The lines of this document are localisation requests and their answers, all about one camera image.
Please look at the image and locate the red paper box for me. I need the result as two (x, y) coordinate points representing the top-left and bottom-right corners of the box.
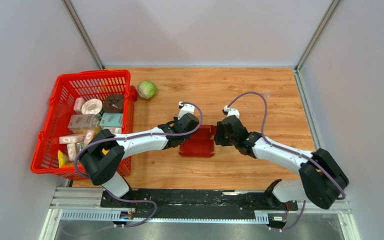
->
(179, 124), (216, 158)

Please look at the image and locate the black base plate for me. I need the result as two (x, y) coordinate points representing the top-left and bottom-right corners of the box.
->
(100, 188), (298, 220)

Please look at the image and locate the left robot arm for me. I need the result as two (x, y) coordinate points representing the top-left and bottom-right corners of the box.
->
(76, 113), (201, 208)

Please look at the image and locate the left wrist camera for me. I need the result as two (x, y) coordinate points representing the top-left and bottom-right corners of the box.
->
(177, 101), (195, 120)

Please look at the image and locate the green cabbage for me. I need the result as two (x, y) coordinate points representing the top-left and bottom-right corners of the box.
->
(136, 80), (158, 100)

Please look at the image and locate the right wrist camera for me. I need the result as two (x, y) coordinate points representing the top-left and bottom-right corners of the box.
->
(222, 105), (240, 119)

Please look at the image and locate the pink tape roll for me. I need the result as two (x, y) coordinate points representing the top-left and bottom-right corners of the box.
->
(81, 98), (103, 115)

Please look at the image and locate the teal box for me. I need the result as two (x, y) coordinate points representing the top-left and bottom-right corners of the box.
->
(99, 112), (124, 128)

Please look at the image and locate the red pepper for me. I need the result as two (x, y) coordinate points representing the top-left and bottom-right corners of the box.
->
(130, 85), (138, 102)

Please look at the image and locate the orange yellow snack bag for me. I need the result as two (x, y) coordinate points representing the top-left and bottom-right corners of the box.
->
(57, 150), (71, 168)

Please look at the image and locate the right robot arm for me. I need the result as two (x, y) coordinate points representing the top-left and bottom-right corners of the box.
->
(214, 115), (350, 210)

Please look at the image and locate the pink box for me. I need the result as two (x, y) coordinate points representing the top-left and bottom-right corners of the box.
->
(67, 114), (100, 131)

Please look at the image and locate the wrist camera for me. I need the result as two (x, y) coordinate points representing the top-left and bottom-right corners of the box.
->
(222, 105), (240, 119)
(177, 101), (195, 120)

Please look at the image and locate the aluminium frame rail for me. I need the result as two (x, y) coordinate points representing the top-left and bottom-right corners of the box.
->
(39, 187), (360, 240)

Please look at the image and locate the brown round cake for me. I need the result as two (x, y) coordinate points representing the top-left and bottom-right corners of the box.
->
(102, 93), (125, 114)

